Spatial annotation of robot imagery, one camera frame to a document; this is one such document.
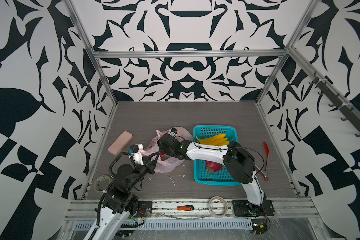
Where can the orange handled screwdriver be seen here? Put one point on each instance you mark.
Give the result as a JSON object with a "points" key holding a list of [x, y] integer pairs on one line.
{"points": [[185, 208]]}

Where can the black hook rack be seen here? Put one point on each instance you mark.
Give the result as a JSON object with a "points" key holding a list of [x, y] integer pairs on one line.
{"points": [[338, 101]]}

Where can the pink plastic bag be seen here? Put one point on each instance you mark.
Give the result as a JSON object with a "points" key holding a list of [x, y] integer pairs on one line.
{"points": [[165, 163]]}

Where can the yellow banana bunch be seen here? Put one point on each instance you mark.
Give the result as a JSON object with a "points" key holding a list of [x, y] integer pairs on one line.
{"points": [[217, 140]]}

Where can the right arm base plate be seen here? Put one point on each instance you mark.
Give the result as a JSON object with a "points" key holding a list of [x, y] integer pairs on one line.
{"points": [[242, 208]]}

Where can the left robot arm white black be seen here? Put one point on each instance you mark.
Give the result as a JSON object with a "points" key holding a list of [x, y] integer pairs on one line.
{"points": [[117, 202]]}

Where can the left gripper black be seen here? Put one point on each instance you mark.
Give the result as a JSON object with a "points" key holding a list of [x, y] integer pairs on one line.
{"points": [[148, 165]]}

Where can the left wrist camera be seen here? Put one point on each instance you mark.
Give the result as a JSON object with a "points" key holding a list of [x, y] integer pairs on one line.
{"points": [[136, 155]]}

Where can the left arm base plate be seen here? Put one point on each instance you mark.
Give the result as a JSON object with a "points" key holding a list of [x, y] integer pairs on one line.
{"points": [[143, 209]]}

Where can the red kitchen tongs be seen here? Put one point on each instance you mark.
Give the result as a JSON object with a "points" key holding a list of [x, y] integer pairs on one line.
{"points": [[263, 171]]}

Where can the green circuit board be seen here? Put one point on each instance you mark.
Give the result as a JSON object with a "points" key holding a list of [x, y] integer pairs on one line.
{"points": [[260, 226]]}

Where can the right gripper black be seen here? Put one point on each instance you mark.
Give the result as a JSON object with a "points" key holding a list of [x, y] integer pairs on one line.
{"points": [[161, 146]]}

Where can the teal plastic basket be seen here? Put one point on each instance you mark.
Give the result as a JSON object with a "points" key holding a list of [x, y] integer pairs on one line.
{"points": [[201, 175]]}

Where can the white cable duct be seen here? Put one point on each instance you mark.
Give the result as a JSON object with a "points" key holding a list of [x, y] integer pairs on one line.
{"points": [[200, 224]]}

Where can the pink case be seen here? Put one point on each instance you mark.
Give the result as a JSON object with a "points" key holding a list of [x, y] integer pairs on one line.
{"points": [[120, 143]]}

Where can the red dragon fruit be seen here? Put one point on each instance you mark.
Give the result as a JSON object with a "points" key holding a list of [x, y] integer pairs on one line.
{"points": [[213, 167]]}

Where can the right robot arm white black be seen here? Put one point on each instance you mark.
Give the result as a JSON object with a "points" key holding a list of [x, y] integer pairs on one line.
{"points": [[238, 161]]}

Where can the tape roll left side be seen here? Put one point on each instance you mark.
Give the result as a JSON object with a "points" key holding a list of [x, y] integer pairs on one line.
{"points": [[101, 183]]}

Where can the clear tape roll front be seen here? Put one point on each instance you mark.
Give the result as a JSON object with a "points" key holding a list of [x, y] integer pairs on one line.
{"points": [[218, 207]]}

